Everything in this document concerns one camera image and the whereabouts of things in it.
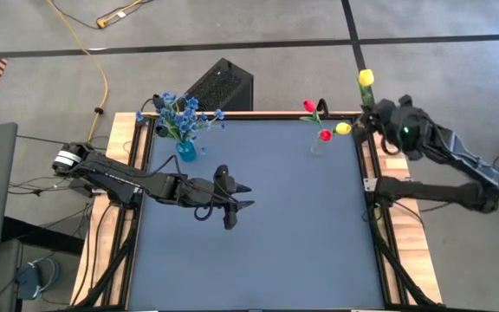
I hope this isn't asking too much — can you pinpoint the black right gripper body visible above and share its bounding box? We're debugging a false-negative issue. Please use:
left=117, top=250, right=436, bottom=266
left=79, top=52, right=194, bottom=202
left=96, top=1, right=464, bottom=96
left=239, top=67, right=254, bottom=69
left=368, top=95, right=413, bottom=146

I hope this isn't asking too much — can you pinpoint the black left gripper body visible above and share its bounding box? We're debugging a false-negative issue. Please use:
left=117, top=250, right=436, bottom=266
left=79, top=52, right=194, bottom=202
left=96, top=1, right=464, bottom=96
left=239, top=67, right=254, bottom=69
left=175, top=164, right=237, bottom=231

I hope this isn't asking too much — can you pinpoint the yellow artificial tulip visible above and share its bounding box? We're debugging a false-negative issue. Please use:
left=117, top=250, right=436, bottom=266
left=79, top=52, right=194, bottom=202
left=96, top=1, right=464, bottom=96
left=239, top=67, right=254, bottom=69
left=321, top=122, right=353, bottom=146
left=357, top=68, right=376, bottom=107

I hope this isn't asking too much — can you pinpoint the red artificial tulip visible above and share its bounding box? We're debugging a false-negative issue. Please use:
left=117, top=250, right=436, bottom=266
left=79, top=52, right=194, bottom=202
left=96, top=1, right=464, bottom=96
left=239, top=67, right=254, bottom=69
left=318, top=128, right=334, bottom=151
left=299, top=99, right=325, bottom=144

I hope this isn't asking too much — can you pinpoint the blue glass vase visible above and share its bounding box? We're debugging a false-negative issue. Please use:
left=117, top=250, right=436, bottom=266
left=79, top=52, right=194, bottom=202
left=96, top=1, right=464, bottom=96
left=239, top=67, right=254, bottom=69
left=175, top=140, right=198, bottom=164

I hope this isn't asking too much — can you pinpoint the clear cut-glass vase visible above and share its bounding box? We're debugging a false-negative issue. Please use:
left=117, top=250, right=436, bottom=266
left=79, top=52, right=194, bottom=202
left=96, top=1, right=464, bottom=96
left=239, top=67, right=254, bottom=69
left=309, top=133, right=331, bottom=156

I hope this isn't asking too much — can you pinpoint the grey-blue table mat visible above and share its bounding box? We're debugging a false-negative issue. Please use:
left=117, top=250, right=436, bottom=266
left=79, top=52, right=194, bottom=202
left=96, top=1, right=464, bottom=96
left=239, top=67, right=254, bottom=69
left=127, top=119, right=385, bottom=309

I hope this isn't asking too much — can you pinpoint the long yellow cable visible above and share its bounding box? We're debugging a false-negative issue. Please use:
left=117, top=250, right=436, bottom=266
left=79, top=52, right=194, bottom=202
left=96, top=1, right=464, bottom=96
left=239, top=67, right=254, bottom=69
left=48, top=0, right=110, bottom=144

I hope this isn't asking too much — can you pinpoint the thin black cable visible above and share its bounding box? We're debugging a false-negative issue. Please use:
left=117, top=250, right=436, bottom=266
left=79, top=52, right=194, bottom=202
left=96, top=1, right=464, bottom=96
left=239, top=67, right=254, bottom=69
left=15, top=134, right=77, bottom=146

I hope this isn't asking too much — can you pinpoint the grey round device with cable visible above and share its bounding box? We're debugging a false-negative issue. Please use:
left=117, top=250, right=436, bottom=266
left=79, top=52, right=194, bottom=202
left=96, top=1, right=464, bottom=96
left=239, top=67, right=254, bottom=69
left=15, top=257, right=60, bottom=301

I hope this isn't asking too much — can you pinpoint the yellow extension cord with plug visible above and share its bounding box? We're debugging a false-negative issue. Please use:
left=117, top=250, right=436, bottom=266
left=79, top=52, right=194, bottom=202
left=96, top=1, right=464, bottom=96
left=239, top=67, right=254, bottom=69
left=96, top=0, right=146, bottom=29

